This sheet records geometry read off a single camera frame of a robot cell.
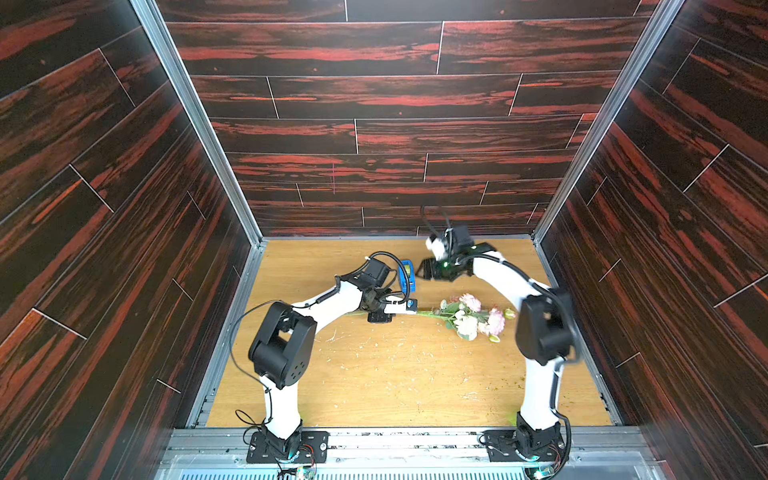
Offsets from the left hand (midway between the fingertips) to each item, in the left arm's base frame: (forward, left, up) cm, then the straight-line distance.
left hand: (394, 309), depth 93 cm
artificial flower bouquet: (-5, -19, +7) cm, 21 cm away
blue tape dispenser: (-3, -3, +21) cm, 21 cm away
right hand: (+11, -11, +5) cm, 16 cm away
